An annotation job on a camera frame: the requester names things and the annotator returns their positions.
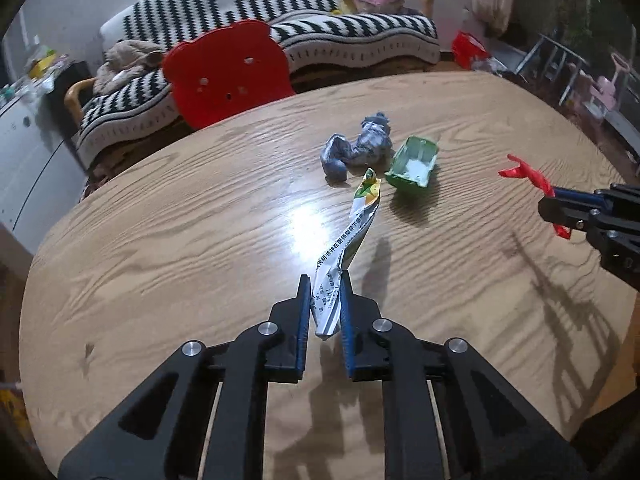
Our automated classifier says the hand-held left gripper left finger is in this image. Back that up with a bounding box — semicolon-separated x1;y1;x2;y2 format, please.
59;275;312;480

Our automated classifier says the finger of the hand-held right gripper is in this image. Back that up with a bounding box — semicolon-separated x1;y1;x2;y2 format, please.
537;195;607;234
552;185;640;209

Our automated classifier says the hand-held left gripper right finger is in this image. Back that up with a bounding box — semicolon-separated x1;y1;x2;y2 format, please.
339;270;583;480

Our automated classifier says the red ribbon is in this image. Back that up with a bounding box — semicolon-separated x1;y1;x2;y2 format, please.
498;153;572;239

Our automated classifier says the white and green foil wrapper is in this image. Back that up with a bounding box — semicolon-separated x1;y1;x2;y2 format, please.
310;167;383;342

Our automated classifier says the pink toy ride-on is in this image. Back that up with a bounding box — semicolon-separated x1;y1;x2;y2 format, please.
584;51;632;122

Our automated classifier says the grey metal rack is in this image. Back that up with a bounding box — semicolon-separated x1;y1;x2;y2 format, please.
514;34;592;107

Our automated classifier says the green paper tray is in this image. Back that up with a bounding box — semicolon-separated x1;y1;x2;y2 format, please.
384;135;440;194

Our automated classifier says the red plastic bag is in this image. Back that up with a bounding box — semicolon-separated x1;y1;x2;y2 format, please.
451;31;494;72

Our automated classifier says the crumpled grey paper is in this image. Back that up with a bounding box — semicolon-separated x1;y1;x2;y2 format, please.
319;112;392;184

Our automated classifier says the red plastic chair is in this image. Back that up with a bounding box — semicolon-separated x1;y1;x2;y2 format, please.
161;18;297;132

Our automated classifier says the black and white patterned sofa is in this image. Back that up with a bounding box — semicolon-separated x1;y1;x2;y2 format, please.
75;0;442;162

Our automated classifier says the white cabinet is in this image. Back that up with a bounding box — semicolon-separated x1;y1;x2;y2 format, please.
0;94;87;247

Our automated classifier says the beige clothes pile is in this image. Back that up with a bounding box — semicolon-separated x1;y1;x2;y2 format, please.
94;39;167;97

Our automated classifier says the yellow-green box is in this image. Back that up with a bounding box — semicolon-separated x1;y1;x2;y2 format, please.
26;47;57;79

